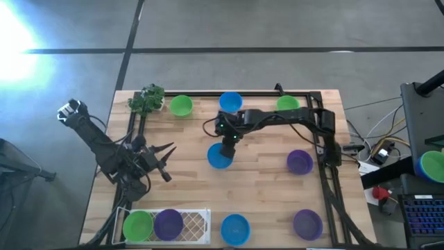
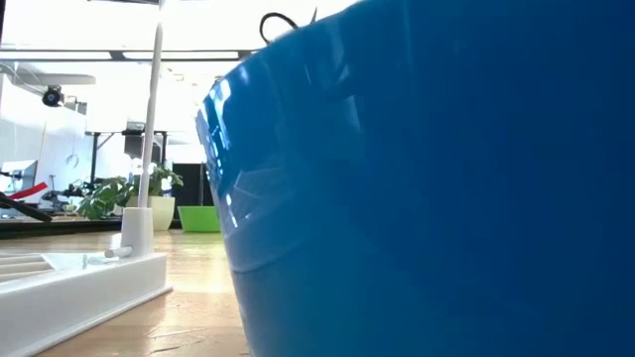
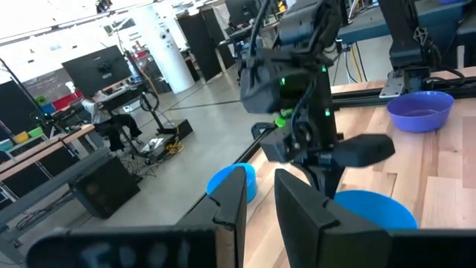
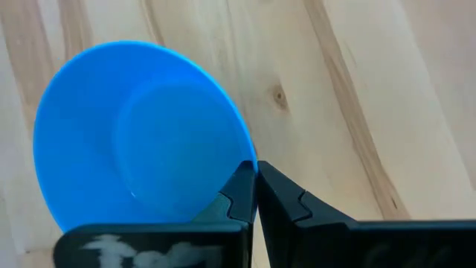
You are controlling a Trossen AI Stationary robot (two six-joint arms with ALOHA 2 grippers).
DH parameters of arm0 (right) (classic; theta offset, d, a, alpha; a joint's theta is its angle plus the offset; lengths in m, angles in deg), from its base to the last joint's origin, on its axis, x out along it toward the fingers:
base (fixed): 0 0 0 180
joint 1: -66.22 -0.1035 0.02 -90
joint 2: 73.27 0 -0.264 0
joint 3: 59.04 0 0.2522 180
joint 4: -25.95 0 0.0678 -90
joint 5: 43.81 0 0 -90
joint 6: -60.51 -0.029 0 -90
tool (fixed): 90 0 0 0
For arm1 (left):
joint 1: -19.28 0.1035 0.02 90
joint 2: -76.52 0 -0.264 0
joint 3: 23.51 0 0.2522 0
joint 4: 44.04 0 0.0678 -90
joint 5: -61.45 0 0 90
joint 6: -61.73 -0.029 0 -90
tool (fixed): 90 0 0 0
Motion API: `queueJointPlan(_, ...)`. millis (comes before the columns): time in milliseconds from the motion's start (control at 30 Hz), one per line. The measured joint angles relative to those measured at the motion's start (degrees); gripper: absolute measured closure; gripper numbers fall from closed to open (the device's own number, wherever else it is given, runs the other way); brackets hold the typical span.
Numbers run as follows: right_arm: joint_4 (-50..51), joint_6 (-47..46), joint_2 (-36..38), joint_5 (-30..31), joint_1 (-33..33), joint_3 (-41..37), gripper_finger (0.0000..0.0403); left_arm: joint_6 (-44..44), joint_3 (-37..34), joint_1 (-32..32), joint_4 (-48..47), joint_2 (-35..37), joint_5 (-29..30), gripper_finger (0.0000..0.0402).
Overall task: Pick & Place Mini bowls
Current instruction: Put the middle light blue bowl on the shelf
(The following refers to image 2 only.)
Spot blue mini bowl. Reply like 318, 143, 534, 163
194, 0, 635, 357

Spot green mini bowl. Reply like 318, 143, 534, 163
177, 205, 222, 234

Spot black partition panels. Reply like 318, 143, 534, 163
171, 162, 214, 208

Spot green plant in white pot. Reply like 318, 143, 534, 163
76, 163, 185, 232

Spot grey computer monitor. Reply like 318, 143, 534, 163
0, 159, 39, 194

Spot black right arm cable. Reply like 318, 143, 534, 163
258, 11, 301, 46

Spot black metal frame stand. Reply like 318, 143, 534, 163
90, 129, 169, 184

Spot black aluminium frame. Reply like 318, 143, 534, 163
0, 191, 123, 240

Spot white wire dish rack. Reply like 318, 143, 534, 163
0, 0, 174, 357

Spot black hanging camera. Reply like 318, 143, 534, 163
41, 84, 64, 108

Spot red strap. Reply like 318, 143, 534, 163
7, 181, 50, 201

